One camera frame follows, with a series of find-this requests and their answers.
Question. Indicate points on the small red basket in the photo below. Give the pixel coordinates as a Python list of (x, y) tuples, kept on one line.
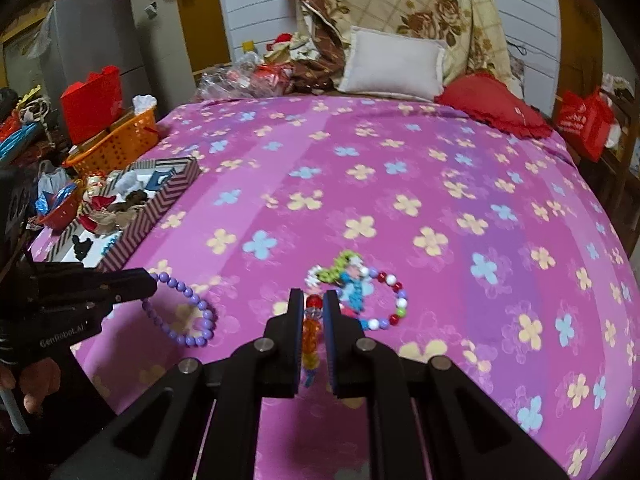
[(60, 212)]

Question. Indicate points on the blue hair claw clip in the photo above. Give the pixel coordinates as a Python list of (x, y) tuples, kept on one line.
[(160, 178)]

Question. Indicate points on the person's left hand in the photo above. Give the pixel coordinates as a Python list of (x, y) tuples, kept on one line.
[(32, 385)]

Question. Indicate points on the beige ribbon bow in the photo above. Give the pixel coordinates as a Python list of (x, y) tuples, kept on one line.
[(117, 218)]

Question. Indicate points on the gold figurine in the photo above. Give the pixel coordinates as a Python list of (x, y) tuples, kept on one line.
[(96, 185)]

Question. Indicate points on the red shopping bag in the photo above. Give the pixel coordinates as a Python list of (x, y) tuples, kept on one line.
[(582, 120)]

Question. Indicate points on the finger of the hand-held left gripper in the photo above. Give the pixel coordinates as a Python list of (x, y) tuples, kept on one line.
[(110, 280), (110, 296)]

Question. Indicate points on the zigzag patterned box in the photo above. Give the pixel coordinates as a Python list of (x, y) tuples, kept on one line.
[(165, 195)]

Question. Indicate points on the orange plastic basket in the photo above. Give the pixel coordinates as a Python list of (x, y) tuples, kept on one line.
[(125, 142)]

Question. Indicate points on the white slatted headboard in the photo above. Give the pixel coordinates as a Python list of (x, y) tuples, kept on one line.
[(250, 10)]

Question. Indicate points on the grey refrigerator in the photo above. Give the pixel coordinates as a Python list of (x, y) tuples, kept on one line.
[(90, 40)]

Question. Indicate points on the red hair bow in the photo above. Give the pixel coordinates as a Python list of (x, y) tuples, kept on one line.
[(95, 215)]

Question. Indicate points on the clear plastic bags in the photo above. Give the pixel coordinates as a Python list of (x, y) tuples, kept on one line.
[(225, 80)]

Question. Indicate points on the white pillow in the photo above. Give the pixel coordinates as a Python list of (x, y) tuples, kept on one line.
[(395, 65)]

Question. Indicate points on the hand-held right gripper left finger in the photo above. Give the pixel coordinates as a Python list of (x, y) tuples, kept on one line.
[(299, 340)]

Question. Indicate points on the beige floral quilt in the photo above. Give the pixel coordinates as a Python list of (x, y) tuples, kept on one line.
[(425, 0)]

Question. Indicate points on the black scrunchie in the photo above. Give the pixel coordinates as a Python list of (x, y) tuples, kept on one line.
[(80, 248)]

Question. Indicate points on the red gift bag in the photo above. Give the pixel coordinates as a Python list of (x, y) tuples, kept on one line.
[(92, 105)]

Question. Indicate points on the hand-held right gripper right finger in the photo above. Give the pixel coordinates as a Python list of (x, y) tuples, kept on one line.
[(327, 345)]

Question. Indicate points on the red pillow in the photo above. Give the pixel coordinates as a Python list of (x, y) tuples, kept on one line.
[(490, 100)]

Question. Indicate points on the red plush toy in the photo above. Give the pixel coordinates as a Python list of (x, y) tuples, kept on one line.
[(280, 45)]

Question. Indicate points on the yellow capped bottle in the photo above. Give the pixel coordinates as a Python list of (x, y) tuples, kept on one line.
[(249, 48)]

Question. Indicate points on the white tissue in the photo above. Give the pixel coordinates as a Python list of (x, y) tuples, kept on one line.
[(144, 103)]

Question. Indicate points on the red patterned wrapper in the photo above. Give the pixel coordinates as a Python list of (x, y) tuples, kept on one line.
[(270, 77)]

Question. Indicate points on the brown scrunchie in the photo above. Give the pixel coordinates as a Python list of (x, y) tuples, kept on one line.
[(132, 198)]

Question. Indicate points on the white scrunchie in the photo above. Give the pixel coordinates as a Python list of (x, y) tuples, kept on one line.
[(131, 181)]

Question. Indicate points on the wooden shelf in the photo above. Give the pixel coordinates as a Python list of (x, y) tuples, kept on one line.
[(622, 160)]

